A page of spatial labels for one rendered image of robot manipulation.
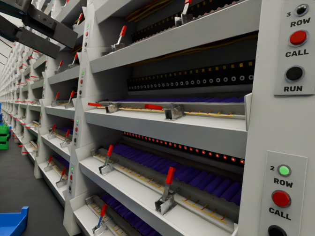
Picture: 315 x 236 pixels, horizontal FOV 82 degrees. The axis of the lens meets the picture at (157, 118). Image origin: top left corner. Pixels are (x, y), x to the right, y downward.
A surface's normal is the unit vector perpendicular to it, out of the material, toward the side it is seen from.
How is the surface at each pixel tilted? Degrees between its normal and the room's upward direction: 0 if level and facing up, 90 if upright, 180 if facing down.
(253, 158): 90
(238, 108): 111
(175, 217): 20
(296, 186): 90
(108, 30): 90
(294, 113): 90
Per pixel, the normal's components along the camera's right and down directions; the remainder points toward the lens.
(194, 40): -0.72, 0.28
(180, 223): -0.15, -0.96
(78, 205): 0.67, 0.07
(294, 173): -0.73, -0.08
